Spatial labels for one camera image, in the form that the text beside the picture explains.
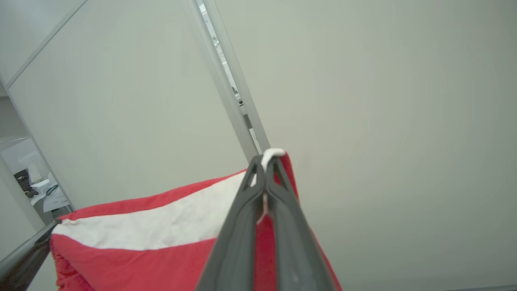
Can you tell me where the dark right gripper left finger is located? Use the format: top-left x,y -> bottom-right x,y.
195,155 -> 267,291

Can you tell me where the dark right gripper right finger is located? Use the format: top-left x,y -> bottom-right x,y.
265,156 -> 338,291

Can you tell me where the office desk with papers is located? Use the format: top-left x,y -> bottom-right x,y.
14,162 -> 73,215

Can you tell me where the grey partition post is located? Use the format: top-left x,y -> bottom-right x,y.
181,0 -> 271,162

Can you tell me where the red garment with white hem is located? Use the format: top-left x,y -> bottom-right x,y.
50,148 -> 344,291

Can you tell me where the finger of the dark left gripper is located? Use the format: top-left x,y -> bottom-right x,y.
0,219 -> 62,291

